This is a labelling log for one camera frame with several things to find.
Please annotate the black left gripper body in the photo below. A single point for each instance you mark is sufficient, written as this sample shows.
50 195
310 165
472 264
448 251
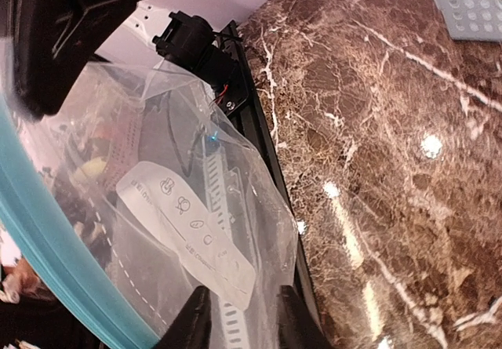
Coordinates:
53 40

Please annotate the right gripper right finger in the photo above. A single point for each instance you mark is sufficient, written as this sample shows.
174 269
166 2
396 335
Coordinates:
296 328

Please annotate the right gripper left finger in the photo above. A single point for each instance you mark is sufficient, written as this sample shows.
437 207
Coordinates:
191 329

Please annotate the clear zip top bag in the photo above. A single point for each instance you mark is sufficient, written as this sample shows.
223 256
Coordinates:
125 262

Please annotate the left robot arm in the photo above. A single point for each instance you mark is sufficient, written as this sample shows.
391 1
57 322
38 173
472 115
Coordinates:
187 42

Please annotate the pink basket of toy food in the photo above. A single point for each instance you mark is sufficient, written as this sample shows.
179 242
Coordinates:
114 149

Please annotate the light blue plastic basket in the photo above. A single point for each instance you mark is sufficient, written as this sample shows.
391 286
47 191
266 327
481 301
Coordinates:
472 20

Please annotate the white slotted cable duct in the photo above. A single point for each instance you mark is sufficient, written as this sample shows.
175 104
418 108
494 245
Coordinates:
232 320

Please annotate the black front frame rail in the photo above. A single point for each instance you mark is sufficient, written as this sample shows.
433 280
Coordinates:
242 105

